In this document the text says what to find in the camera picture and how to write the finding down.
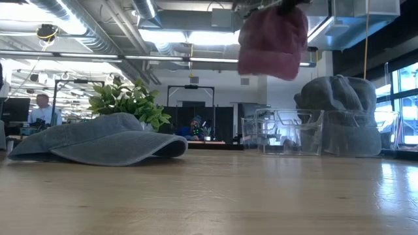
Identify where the clear plastic bin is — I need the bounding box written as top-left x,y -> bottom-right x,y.
240,116 -> 262,150
254,108 -> 325,156
321,109 -> 400,157

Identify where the black ceiling camera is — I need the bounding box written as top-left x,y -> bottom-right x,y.
35,23 -> 59,42

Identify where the wooden desk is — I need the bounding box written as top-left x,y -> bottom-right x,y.
186,140 -> 245,151

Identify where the person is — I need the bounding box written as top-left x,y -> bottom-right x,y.
27,93 -> 63,127
175,114 -> 205,142

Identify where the grey washed baseball cap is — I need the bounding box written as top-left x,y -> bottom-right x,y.
7,112 -> 189,167
293,74 -> 382,157

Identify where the yellow hanging cable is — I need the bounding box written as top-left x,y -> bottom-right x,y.
362,0 -> 370,80

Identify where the black metal frame stand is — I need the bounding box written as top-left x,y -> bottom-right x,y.
50,78 -> 106,127
166,84 -> 216,140

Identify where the green leafy plant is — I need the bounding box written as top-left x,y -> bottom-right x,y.
88,76 -> 172,133

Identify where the red washed baseball cap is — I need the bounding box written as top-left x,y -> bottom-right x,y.
237,5 -> 309,82

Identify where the black computer monitor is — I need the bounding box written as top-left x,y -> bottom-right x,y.
1,97 -> 31,123

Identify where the small potted plant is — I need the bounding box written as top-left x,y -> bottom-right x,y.
201,125 -> 214,142

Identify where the black room partition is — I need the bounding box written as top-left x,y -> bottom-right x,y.
162,105 -> 234,144

